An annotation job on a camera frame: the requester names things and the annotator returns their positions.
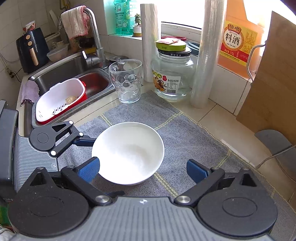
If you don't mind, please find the orange cooking wine jug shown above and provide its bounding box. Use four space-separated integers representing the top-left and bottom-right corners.
218 1 264 78

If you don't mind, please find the steel sink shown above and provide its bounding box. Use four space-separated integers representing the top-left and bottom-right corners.
23 52 115 134

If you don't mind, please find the pink cloth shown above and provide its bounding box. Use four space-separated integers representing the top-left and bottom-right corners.
21 80 40 106

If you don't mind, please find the grey checked cloth mat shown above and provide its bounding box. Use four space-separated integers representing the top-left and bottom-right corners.
58 90 296 241

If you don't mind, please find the clear drinking glass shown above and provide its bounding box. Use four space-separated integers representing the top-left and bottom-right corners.
109 59 142 103

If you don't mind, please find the striped dish towel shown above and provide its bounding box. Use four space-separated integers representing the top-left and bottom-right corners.
61 6 89 39

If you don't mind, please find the large glass jar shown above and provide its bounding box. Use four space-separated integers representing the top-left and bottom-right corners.
151 37 196 102

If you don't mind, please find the kitchen cleaver knife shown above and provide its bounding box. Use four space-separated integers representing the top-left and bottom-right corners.
254 130 296 182

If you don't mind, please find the metal faucet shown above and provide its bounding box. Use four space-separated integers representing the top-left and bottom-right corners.
83 8 107 69

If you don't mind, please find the white ceramic bowl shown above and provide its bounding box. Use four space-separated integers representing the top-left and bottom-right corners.
92 122 165 185

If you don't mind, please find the red white strainer basket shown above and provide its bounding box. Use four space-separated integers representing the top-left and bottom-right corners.
35 78 87 125

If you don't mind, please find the wire rack stand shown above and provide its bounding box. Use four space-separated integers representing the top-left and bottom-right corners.
246 40 267 80

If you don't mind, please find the black air fryer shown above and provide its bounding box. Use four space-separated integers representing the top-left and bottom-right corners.
16 28 49 73

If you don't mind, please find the small potted plant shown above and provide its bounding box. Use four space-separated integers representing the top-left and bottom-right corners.
133 14 142 37

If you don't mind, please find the wooden cutting board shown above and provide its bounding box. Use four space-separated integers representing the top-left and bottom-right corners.
236 12 296 144

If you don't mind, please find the green detergent bottle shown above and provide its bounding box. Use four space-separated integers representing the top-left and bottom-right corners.
113 0 136 36

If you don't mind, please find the plastic wrap roll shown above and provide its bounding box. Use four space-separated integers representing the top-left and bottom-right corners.
190 0 227 108
140 3 161 83

